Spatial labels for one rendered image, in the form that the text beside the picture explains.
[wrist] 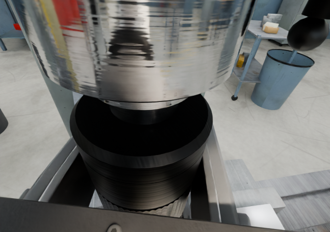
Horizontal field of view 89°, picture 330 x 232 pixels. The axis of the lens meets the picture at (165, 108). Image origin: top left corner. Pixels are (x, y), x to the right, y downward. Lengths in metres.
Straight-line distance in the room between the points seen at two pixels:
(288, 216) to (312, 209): 0.07
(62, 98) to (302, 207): 0.65
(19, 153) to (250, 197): 1.84
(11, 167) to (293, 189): 1.83
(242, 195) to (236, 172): 0.08
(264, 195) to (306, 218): 0.18
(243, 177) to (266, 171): 1.38
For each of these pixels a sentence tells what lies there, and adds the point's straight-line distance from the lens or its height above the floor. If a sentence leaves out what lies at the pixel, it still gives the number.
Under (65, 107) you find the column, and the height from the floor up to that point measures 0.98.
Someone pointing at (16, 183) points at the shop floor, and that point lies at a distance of 1.77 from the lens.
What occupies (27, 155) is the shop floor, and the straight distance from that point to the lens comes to 1.90.
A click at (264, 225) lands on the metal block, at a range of 0.31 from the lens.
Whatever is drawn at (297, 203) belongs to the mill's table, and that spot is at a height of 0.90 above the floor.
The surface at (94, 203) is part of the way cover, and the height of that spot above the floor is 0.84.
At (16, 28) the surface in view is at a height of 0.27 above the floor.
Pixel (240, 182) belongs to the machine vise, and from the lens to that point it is 0.40.
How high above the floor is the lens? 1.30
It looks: 39 degrees down
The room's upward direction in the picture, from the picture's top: 4 degrees clockwise
